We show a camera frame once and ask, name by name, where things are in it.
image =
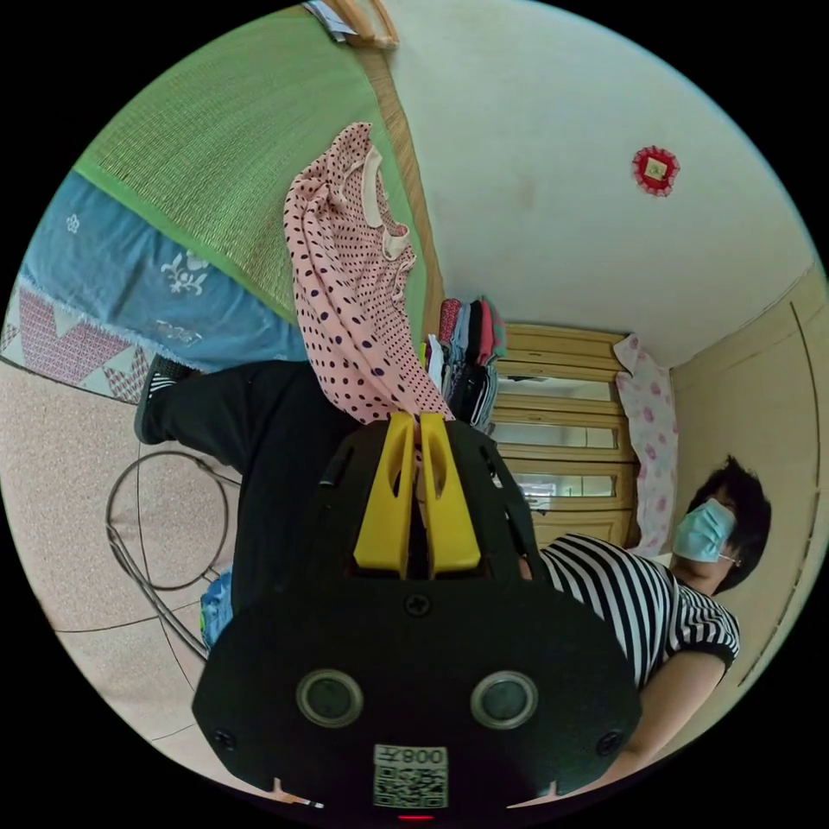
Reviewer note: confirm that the person's body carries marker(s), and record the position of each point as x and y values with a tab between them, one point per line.
285	466

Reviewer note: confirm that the bed with green woven mat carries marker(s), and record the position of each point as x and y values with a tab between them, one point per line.
214	155

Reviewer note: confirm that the pink polka dot short sleeve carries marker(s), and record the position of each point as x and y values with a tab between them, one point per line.
353	291

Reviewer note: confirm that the wooden window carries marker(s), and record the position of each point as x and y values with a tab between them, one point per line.
563	440

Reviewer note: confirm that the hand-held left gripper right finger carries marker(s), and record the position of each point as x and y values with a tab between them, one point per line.
453	518

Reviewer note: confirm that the pile of clothes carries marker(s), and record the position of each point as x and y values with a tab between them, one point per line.
467	363

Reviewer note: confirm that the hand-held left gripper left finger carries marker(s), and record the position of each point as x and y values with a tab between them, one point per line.
382	518

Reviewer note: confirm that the red round wall ornament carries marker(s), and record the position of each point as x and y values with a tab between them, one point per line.
655	171

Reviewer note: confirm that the pink flowered curtain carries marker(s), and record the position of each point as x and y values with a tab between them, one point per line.
648	427

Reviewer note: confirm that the wooden clothes hanger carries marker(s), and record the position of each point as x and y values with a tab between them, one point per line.
363	19

